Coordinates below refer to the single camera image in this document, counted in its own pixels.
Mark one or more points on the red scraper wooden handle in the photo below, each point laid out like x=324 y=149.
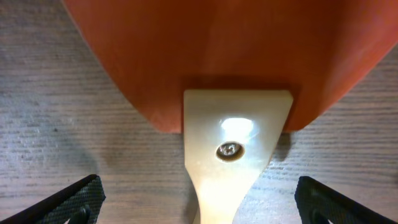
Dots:
x=232 y=75

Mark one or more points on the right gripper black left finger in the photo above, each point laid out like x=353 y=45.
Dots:
x=80 y=202

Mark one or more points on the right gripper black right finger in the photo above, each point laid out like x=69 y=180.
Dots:
x=320 y=204

